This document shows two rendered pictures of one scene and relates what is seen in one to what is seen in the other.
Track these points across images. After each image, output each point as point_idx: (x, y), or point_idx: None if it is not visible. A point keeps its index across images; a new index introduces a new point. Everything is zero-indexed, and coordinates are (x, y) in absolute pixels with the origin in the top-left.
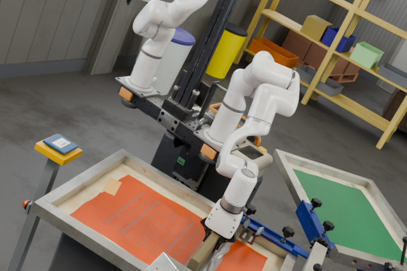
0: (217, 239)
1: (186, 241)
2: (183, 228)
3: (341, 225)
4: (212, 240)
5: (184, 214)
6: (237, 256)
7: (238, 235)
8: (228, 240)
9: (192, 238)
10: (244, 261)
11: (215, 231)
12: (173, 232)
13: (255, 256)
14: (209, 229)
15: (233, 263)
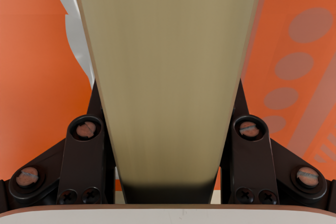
0: (107, 124)
1: (310, 42)
2: (331, 111)
3: None
4: (147, 50)
5: (332, 169)
6: (51, 135)
7: (118, 203)
8: (14, 190)
9: (274, 89)
10: (10, 129)
11: (190, 213)
12: None
13: (11, 173)
14: (259, 190)
15: (26, 86)
